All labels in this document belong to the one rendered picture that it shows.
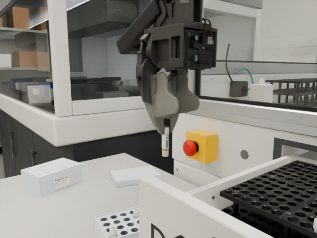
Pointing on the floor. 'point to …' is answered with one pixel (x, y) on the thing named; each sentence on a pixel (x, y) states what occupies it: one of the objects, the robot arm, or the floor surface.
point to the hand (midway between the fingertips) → (162, 123)
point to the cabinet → (193, 174)
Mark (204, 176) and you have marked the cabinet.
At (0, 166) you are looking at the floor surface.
